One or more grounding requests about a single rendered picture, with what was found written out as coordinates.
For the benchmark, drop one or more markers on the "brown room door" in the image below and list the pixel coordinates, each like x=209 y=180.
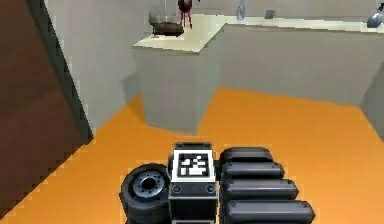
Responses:
x=30 y=100

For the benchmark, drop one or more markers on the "grey mug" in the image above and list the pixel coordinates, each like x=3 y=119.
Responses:
x=270 y=13

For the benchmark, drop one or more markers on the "blue grey kettle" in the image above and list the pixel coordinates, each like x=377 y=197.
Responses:
x=376 y=18

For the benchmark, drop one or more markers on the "clear glass bottle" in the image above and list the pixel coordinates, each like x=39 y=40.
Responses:
x=241 y=10

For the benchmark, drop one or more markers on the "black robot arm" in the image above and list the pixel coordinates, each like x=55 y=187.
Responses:
x=253 y=190

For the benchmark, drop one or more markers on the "dark pot with glass lid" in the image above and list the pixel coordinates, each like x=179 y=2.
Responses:
x=165 y=25

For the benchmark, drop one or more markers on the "grey kitchen counter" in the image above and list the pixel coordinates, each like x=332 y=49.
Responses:
x=266 y=63

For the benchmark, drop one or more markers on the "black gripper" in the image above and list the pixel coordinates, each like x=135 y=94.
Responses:
x=146 y=193

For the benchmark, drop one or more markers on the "dark red stand mixer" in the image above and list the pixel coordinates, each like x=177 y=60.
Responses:
x=185 y=10

